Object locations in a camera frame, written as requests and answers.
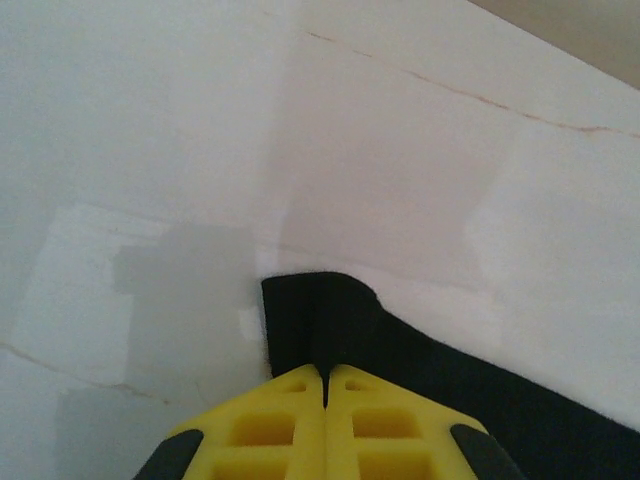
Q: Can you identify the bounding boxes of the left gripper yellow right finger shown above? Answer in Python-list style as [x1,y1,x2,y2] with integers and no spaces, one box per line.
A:
[323,364,526,480]

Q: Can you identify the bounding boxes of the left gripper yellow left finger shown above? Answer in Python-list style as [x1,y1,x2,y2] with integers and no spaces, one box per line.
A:
[132,363,329,480]

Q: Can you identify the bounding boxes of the black t-shirt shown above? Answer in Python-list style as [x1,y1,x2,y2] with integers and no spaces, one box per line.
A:
[260,271,640,480]

